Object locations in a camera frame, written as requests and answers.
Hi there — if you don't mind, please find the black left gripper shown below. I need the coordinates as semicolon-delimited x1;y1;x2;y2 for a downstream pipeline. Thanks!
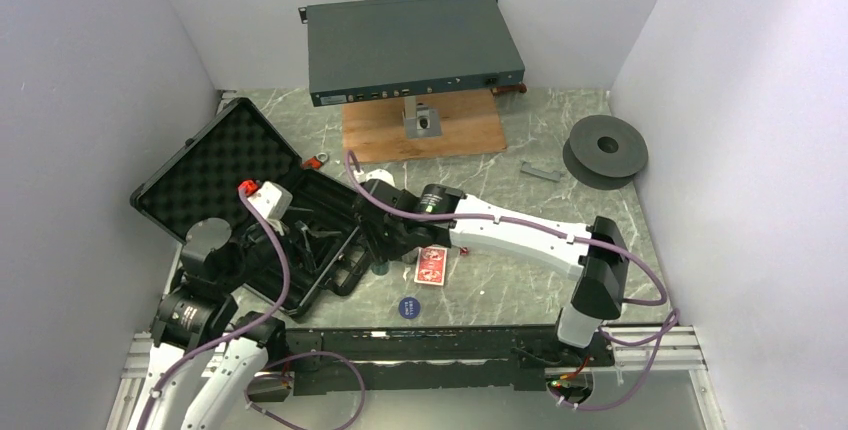
219;205;342;291

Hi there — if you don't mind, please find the green blue chip stack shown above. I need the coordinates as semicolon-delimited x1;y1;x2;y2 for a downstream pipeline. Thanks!
370;262;390;276

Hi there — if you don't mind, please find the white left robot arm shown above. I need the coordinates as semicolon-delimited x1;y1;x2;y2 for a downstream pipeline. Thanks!
128;217;366;429

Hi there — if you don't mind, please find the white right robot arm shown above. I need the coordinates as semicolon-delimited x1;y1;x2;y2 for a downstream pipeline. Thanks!
354;179;628;365

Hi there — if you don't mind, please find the black poker set case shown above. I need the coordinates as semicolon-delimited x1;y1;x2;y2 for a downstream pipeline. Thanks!
130;97;371;318

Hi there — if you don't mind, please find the red playing card deck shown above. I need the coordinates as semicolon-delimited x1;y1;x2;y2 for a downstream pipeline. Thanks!
414;246;448;286

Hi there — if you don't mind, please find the red and silver key tool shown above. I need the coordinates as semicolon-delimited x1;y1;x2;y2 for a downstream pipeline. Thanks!
301;152;329;170

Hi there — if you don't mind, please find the blue small blind button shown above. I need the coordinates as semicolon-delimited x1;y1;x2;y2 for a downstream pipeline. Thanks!
397;296;422;320

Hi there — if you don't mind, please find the wooden base board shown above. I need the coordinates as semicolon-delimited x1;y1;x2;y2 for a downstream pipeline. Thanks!
341;90;507;163

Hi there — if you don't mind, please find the dark grey rack unit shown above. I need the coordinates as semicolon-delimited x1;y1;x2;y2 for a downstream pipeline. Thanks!
300;0;525;107

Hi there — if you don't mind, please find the grey filament spool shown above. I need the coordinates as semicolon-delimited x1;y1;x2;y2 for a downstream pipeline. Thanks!
562;115;649;190

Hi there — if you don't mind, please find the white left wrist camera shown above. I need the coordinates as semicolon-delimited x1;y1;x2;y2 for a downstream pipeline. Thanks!
238;180;293;221

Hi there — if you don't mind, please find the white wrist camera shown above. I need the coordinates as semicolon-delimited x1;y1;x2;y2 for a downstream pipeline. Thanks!
238;180;293;221
354;169;395;186

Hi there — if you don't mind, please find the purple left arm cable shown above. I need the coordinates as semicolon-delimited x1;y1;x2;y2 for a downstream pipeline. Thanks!
135;186;293;430

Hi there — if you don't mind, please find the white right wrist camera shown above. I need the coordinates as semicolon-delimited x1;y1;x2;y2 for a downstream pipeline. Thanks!
354;169;395;186

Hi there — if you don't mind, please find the grey metal stand bracket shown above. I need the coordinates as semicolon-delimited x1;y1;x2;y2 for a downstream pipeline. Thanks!
403;96;442;139

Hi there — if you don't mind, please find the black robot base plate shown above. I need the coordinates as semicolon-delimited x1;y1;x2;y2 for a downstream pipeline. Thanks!
267;324;615;396

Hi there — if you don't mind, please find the small grey metal bracket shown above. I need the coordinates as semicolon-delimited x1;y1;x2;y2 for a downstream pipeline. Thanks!
520;162;562;182

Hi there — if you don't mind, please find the brown handle tool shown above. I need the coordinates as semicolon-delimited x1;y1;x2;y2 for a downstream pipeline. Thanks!
491;83;528;96

